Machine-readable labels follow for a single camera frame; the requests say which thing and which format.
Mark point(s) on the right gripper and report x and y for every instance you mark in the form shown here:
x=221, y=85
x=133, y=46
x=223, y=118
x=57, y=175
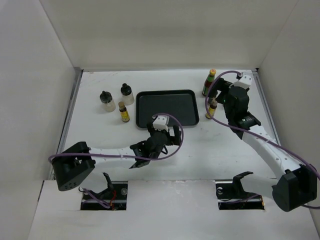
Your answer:
x=218, y=86

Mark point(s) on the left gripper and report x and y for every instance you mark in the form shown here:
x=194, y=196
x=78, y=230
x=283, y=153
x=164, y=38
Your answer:
x=171, y=140

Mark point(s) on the red sauce bottle green label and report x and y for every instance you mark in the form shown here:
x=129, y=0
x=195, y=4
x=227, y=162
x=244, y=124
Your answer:
x=209, y=80

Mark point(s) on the yellow label bottle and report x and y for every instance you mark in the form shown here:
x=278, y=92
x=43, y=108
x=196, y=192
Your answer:
x=125, y=117
x=211, y=109

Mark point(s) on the clear jar black stopper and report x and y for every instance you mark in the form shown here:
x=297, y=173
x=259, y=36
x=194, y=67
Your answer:
x=107, y=101
x=127, y=94

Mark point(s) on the small black-cap spice shaker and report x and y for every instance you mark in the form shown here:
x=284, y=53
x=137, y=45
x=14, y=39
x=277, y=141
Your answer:
x=212, y=96

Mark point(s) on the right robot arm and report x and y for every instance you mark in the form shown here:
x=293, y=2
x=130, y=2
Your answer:
x=295, y=182

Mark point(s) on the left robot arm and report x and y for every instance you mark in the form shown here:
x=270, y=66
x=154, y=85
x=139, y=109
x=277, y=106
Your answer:
x=75, y=164

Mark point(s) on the black rectangular tray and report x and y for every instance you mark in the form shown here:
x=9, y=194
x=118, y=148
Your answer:
x=181, y=104

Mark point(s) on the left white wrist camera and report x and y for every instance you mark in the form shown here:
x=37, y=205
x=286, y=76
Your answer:
x=160, y=123

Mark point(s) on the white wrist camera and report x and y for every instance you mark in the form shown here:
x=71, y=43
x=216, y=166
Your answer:
x=160, y=123
x=244, y=82

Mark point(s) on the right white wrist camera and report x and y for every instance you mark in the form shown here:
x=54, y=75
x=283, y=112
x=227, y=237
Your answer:
x=244, y=82

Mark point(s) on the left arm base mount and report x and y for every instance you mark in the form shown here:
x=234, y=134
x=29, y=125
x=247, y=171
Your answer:
x=112, y=198

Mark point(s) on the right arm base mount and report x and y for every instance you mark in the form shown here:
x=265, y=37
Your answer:
x=232, y=197

